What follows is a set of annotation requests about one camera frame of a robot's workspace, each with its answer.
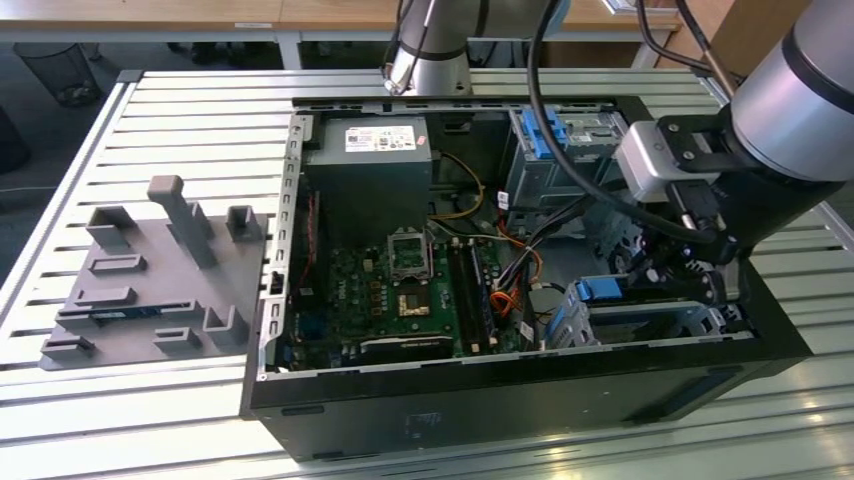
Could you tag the hard disk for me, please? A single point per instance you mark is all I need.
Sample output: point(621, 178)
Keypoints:
point(601, 291)

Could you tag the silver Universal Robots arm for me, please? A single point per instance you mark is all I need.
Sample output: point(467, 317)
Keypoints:
point(788, 100)

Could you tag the low metal disk bay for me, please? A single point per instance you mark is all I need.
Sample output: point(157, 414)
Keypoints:
point(641, 322)

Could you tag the black RAM slot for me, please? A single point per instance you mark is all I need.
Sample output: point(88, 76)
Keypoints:
point(484, 295)
point(464, 295)

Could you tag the grey round speaker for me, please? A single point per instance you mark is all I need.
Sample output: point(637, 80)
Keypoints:
point(549, 300)

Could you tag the tall metal drive cage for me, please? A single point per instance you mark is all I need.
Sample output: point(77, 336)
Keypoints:
point(535, 175)

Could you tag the blue drive carrier latch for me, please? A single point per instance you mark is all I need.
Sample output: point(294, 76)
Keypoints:
point(540, 142)

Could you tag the black open PC case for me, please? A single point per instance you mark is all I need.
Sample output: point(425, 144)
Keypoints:
point(508, 400)

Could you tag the gold CPU socket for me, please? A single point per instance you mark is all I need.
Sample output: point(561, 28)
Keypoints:
point(414, 305)

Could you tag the black graphics card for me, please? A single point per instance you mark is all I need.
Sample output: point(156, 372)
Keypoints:
point(408, 346)

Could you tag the green motherboard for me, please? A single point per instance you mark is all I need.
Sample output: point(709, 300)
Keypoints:
point(361, 300)

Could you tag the brown wooden cabinet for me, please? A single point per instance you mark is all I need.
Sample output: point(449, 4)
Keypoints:
point(755, 30)

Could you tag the grey power supply unit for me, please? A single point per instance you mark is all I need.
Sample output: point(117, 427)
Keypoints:
point(368, 190)

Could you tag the grey parts rack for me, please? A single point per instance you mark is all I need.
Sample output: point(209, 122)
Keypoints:
point(161, 280)

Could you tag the RAM stick in rack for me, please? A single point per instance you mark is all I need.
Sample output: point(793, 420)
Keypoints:
point(124, 314)

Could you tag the black mesh waste bin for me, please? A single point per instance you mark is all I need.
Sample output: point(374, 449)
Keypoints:
point(57, 70)

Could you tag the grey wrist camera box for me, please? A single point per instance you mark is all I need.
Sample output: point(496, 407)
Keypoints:
point(644, 160)

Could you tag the wooden desk white frame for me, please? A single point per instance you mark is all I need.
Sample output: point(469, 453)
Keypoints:
point(201, 12)

